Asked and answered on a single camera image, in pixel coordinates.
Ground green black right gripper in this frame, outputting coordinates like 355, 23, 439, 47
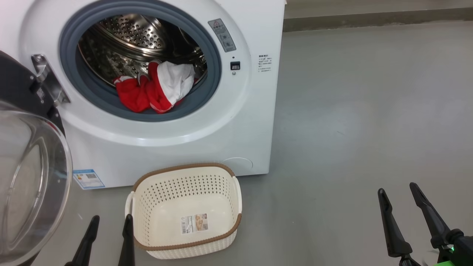
378, 182, 459, 266

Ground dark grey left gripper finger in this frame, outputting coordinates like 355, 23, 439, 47
118, 214, 135, 266
65, 215, 100, 266

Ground washing machine glass door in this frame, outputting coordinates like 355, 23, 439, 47
0, 50, 73, 266

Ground red and white garment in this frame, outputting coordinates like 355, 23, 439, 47
147, 61, 196, 114

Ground cream perforated laundry basket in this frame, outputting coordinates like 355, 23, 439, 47
125, 163, 242, 260

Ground white washing machine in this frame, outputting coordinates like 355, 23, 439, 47
0, 0, 286, 190

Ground blue energy label sticker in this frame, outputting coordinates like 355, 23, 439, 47
73, 169, 105, 190

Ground grey warning sticker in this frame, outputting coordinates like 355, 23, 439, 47
208, 18, 237, 52

